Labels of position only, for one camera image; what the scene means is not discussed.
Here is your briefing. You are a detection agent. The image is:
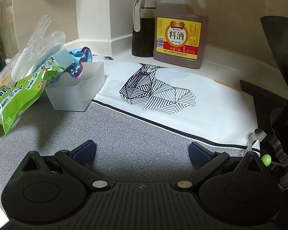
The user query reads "blue and purple wrapper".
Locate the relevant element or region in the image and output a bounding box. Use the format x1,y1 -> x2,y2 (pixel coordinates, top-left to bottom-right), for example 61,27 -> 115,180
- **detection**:
67,46 -> 94,79

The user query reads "grey fabric mat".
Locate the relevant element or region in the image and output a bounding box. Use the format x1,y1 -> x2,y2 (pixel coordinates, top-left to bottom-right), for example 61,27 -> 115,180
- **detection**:
0,99 -> 250,202

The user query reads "translucent plastic box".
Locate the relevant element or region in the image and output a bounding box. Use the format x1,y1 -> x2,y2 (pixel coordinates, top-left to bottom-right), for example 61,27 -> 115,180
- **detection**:
45,61 -> 105,112

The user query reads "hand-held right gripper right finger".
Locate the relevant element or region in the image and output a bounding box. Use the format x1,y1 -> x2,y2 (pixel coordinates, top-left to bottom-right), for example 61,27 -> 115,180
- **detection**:
174,141 -> 267,190

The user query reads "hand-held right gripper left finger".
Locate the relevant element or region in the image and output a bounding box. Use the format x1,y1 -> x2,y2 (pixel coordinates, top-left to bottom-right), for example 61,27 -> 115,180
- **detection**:
19,140 -> 111,192

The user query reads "light blue carton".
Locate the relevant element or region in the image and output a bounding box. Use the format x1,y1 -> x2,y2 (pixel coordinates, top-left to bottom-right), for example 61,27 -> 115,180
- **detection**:
51,49 -> 75,73

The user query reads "green plastic packet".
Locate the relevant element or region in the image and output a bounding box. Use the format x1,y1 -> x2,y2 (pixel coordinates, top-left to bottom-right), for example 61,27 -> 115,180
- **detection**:
0,66 -> 63,140

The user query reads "brown cooking wine jug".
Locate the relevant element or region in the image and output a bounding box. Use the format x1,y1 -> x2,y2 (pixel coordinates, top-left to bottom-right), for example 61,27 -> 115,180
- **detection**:
153,0 -> 209,69

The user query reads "clear plastic bag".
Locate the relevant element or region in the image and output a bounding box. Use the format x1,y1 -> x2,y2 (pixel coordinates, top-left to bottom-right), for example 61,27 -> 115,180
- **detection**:
0,14 -> 66,87

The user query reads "curved shiny metal strip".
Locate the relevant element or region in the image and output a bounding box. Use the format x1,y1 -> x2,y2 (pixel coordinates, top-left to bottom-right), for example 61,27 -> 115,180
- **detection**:
247,128 -> 288,190

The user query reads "oil bottle by wall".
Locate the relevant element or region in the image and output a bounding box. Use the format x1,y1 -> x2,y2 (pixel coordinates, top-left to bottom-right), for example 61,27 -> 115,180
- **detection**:
132,0 -> 157,57

